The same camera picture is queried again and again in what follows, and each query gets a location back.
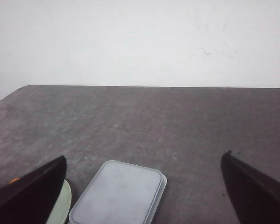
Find light green round plate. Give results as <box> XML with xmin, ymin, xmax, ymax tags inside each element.
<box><xmin>46</xmin><ymin>179</ymin><xmax>72</xmax><ymax>224</ymax></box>

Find silver digital kitchen scale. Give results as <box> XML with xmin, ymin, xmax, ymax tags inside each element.
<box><xmin>69</xmin><ymin>160</ymin><xmax>167</xmax><ymax>224</ymax></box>

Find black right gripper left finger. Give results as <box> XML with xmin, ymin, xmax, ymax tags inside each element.
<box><xmin>0</xmin><ymin>156</ymin><xmax>67</xmax><ymax>224</ymax></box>

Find yellow corn cob piece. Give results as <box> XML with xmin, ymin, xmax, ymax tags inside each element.
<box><xmin>8</xmin><ymin>177</ymin><xmax>20</xmax><ymax>184</ymax></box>

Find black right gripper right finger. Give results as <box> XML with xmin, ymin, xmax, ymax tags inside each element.
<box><xmin>221</xmin><ymin>153</ymin><xmax>280</xmax><ymax>224</ymax></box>

